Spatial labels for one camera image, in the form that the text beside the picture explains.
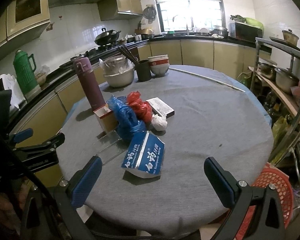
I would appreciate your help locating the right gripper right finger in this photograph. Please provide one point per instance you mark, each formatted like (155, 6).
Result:
(222, 181)

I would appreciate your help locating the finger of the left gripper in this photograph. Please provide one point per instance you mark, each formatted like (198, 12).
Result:
(23, 135)
(52, 143)

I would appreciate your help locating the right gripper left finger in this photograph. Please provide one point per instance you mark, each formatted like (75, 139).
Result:
(83, 181)

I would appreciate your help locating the small brown carton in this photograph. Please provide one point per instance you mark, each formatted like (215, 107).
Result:
(106, 118)

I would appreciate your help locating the blue white medicine box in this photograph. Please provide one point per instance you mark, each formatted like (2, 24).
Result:
(144, 156)

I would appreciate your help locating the blue plastic bag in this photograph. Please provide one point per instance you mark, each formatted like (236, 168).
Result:
(128, 123)

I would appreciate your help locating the white paper ball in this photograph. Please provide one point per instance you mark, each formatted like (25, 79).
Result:
(159, 123)

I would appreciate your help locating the red plastic bag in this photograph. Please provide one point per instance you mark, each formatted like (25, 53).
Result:
(142, 109)

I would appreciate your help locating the white cardboard box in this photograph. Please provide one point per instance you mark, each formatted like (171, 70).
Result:
(160, 108)

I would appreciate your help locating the red plastic basket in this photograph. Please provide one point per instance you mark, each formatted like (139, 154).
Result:
(271, 208)

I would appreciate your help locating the white electric kettle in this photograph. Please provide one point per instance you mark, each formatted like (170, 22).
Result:
(9, 82)

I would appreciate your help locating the green thermos jug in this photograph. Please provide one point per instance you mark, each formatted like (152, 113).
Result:
(25, 66)

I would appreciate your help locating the purple thermos bottle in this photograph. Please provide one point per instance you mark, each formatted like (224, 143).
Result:
(85, 74)

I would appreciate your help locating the steel bowl with plastic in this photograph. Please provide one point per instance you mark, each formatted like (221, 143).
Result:
(118, 71)

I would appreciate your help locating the dark chopstick holder cup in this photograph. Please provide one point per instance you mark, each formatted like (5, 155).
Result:
(143, 71)

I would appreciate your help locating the black wok on stove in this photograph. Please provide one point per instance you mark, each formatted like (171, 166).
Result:
(107, 37)

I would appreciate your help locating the white stick on table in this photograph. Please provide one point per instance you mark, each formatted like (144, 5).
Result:
(208, 78)

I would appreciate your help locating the steel pot on shelf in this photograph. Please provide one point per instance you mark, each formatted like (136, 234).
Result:
(285, 80)

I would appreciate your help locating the stacked red white bowls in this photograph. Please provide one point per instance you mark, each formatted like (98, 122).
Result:
(159, 65)

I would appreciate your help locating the metal shelf rack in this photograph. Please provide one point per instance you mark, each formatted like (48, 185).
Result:
(288, 142)

